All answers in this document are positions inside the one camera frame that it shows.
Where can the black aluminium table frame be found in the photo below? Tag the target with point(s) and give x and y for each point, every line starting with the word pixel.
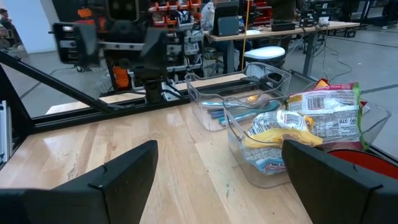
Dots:
pixel 77 115

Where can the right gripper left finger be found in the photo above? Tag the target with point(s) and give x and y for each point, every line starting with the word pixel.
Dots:
pixel 77 205

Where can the wooden top workbench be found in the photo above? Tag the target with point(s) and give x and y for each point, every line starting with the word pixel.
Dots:
pixel 280 32

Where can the white trash can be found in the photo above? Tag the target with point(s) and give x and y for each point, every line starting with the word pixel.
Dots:
pixel 264 53

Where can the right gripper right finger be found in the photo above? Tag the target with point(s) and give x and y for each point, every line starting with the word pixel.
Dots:
pixel 342 202

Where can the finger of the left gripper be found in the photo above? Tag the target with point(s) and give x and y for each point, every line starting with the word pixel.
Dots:
pixel 154 53
pixel 87 43

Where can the clear plastic bin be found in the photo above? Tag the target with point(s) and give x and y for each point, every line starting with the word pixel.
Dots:
pixel 199 93
pixel 248 168

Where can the red and black bowl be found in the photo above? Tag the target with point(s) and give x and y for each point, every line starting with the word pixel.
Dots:
pixel 367 161

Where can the teal blue spoon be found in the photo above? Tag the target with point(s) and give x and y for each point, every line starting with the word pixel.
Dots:
pixel 248 116

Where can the yellow ramen noodle pack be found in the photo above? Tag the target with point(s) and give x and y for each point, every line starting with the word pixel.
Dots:
pixel 280 135

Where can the silver aluminium bracket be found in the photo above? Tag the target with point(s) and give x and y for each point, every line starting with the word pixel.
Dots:
pixel 172 93

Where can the black desk monitor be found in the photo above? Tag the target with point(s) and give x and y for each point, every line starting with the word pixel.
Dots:
pixel 227 20

